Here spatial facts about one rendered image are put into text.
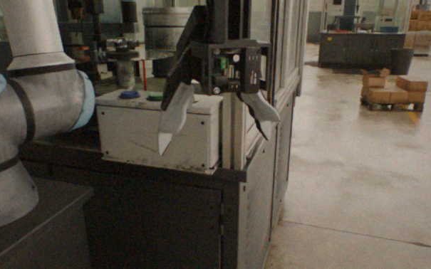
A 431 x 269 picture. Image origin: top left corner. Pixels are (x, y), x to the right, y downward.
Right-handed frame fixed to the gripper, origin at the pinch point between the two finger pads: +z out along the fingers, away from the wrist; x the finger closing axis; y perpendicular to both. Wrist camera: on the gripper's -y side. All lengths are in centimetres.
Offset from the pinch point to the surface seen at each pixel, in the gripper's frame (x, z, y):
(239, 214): 16.2, 29.1, -25.4
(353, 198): 133, 91, -105
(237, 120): 14.3, 4.8, -23.9
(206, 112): 7.2, 2.2, -23.7
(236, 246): 15.6, 38.0, -25.2
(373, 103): 299, 82, -261
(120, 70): -4, 1, -77
